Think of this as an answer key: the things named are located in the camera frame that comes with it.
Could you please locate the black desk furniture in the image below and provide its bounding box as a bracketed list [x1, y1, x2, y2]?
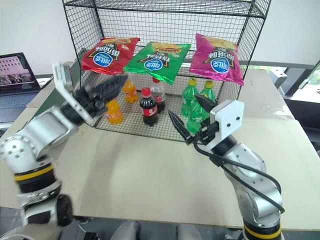
[268, 58, 320, 102]

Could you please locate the green chip bag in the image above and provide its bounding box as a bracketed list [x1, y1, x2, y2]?
[123, 41, 192, 85]

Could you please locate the green soda bottle yellow cap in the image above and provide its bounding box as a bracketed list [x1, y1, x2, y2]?
[186, 99, 210, 135]
[199, 80, 217, 102]
[181, 78, 199, 117]

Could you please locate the magenta chip bag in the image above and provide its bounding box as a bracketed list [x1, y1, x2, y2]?
[188, 33, 245, 86]

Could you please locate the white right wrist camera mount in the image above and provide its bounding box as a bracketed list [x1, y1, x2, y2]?
[209, 99, 245, 151]

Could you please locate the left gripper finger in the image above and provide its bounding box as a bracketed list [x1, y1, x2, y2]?
[95, 74, 129, 94]
[94, 86, 124, 104]

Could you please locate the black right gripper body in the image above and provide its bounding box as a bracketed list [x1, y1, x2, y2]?
[193, 119, 222, 147]

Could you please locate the cola bottle red cap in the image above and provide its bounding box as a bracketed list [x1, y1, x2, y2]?
[150, 77, 167, 114]
[139, 87, 159, 127]

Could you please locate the orange soda bottle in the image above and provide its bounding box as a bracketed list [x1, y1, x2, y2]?
[121, 79, 139, 103]
[104, 98, 125, 125]

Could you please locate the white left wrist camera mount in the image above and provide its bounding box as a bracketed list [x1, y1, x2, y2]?
[51, 61, 95, 125]

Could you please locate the grey rounded shape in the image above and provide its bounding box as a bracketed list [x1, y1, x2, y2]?
[109, 219, 141, 240]

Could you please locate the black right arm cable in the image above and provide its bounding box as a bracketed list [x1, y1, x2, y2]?
[193, 139, 286, 214]

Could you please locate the open laptop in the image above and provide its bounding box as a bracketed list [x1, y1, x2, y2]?
[0, 52, 42, 124]

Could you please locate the black wire mesh rack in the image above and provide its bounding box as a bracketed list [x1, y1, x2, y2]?
[61, 0, 272, 144]

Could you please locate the red chip bag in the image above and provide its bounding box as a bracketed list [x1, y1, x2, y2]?
[80, 37, 141, 75]

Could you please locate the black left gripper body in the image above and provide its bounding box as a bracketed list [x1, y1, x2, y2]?
[71, 86, 107, 118]

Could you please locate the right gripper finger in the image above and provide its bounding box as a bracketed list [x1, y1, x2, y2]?
[194, 94, 218, 113]
[167, 109, 194, 146]

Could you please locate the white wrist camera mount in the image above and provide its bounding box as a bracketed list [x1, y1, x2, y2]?
[51, 61, 95, 125]
[209, 99, 245, 151]

